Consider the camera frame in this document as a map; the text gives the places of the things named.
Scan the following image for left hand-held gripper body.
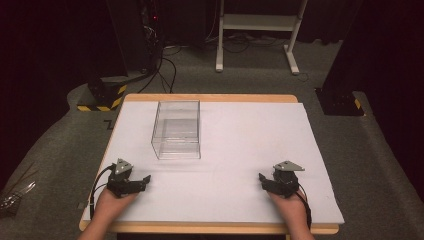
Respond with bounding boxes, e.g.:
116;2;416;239
106;158;138;199

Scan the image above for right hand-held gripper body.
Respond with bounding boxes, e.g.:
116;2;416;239
267;160;306;200

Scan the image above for person's left hand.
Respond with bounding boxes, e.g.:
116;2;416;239
91;187;138;222

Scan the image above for white table mat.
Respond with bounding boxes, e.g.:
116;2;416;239
81;100;345;225

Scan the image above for clear plastic box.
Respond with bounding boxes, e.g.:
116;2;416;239
150;99;202;161

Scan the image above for black yellow-striped stand base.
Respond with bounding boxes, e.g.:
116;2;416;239
76;75;129;113

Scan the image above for wooden table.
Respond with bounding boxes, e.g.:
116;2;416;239
78;93;340;236

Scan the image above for dark equipment tower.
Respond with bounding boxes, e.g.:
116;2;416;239
138;0;165;73

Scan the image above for white metal stand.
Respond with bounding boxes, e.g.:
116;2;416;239
215;0;308;76

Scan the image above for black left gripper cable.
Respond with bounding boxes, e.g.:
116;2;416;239
88;164;116;221

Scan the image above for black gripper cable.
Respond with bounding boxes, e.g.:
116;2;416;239
88;164;116;221
296;182;313;231

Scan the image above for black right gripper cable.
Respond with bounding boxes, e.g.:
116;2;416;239
296;182;313;231

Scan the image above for black floor cables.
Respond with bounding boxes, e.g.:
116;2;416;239
137;46;184;95

